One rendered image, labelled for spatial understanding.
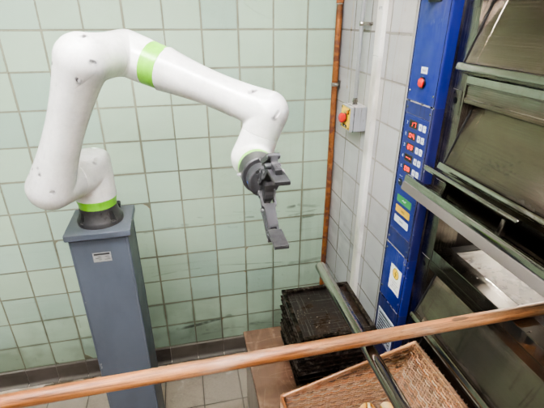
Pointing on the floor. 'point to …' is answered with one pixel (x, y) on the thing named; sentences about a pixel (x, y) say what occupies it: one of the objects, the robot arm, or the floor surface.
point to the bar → (363, 346)
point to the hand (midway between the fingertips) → (281, 214)
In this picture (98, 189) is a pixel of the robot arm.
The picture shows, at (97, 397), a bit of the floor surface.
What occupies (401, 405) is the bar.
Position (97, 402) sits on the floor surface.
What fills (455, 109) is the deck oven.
